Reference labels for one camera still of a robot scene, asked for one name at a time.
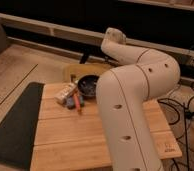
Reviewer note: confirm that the long wooden shelf rail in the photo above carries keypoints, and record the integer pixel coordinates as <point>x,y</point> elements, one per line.
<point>78,35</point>

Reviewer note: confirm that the green small block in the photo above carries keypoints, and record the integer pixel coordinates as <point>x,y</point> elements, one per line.
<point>81,100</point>

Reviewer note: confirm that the blue small block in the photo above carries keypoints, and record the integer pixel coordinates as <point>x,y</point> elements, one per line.
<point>70,103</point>

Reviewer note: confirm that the red marker pen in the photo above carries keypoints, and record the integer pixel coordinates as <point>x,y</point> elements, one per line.
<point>77,103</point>

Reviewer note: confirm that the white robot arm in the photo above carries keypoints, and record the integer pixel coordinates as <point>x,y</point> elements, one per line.
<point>143,74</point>

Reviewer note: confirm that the dark ceramic cup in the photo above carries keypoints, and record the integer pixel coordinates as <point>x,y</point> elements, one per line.
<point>87,86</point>

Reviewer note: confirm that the black floor mat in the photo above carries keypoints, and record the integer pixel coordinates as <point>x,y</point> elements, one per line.
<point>17,129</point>

